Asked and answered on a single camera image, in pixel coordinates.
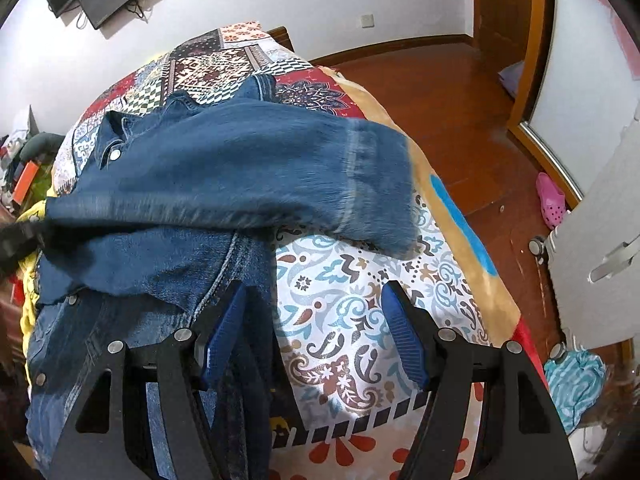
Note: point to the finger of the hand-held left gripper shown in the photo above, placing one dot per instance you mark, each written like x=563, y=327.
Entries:
x=15, y=245

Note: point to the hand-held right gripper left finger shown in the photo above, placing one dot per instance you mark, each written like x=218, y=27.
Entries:
x=222, y=340

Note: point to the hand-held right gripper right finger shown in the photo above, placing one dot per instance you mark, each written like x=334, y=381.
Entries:
x=400, y=340

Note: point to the blue denim jeans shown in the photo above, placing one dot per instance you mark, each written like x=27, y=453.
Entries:
x=210, y=170

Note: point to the yellow cartoon fleece blanket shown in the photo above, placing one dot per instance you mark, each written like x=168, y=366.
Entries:
x=30, y=215

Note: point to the patchwork patterned bedspread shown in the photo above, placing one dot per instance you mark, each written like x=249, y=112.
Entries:
x=350, y=310

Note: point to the orange box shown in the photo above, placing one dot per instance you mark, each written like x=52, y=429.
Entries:
x=26, y=182

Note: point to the pile of assorted clutter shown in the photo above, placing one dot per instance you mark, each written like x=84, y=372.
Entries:
x=20, y=145

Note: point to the teal striped cloth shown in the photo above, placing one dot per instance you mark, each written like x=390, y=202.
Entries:
x=575, y=385

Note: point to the pink slipper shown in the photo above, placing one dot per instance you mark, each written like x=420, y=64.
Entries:
x=551, y=200

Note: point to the purple cloth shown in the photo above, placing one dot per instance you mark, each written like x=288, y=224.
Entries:
x=512, y=80

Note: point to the wood-framed frosted sliding door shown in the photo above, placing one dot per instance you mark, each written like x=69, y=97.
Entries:
x=575, y=60

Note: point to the brown wooden door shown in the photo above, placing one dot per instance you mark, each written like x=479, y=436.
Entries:
x=500, y=5

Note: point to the wooden bed frame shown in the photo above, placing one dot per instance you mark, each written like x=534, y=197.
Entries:
x=282, y=40

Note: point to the white wall socket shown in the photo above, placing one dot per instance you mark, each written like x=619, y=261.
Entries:
x=367, y=20

